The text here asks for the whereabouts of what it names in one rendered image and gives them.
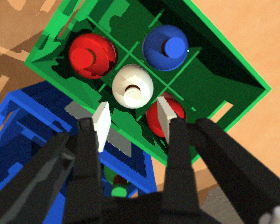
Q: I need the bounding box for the green crate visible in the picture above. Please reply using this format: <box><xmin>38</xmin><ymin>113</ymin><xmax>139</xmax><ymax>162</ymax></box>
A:
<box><xmin>24</xmin><ymin>0</ymin><xmax>254</xmax><ymax>159</ymax></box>

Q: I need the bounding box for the blue crate with dividers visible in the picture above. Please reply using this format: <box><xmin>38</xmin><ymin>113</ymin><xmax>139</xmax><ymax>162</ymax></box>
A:
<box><xmin>0</xmin><ymin>80</ymin><xmax>153</xmax><ymax>224</ymax></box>

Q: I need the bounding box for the blue bottle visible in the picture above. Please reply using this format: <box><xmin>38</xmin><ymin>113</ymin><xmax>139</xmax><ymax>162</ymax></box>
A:
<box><xmin>141</xmin><ymin>24</ymin><xmax>188</xmax><ymax>71</ymax></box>

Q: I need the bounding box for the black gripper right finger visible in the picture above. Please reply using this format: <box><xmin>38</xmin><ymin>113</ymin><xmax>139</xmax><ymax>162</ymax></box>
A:
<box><xmin>157</xmin><ymin>96</ymin><xmax>280</xmax><ymax>224</ymax></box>

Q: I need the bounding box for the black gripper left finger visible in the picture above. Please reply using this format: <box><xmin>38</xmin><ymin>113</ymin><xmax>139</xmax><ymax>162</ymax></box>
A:
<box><xmin>0</xmin><ymin>102</ymin><xmax>111</xmax><ymax>224</ymax></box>

